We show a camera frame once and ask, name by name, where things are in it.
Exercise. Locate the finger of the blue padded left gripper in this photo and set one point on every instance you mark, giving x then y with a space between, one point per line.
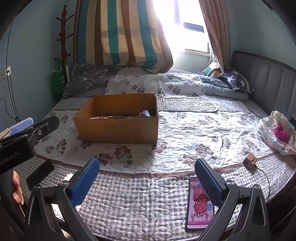
17 128
45 127

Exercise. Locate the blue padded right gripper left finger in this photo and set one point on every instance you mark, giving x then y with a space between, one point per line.
81 182

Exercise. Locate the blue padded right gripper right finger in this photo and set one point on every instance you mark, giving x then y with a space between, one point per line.
213 183

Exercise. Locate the person's left hand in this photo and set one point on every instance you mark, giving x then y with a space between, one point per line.
17 194

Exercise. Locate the smartphone with lit screen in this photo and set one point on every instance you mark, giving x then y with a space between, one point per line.
200 210

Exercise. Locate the black phone on bed edge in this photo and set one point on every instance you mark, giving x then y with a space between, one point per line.
40 174

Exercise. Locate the small brown charger box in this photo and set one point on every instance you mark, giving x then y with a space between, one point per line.
250 161

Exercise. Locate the green bag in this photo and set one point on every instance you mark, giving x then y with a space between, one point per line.
58 81

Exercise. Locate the floral quilted bedspread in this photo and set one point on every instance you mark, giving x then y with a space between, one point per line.
141 192

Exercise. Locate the dark starry blanket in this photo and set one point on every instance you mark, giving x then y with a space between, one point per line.
87 77

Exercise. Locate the wooden coat rack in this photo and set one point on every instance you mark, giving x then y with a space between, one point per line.
62 39

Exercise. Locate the brown cardboard box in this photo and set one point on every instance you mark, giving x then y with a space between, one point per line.
118 119

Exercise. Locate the white plastic bag with pink yarn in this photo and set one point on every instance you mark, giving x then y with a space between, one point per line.
277 133

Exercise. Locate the blue capped clear tube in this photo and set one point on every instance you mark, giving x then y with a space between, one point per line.
146 113

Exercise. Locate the folded blue grey duvet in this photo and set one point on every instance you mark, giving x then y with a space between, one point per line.
216 87

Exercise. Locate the star patterned navy pillow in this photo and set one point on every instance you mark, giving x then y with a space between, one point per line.
235 80

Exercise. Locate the grey padded headboard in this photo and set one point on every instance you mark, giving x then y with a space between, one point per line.
272 82

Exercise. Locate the striped teal brown curtain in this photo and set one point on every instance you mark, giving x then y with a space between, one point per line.
126 33

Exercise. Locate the pink beige curtain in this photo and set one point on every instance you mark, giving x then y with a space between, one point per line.
217 25

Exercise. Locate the wall power socket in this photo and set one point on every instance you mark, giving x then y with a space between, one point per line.
5 73

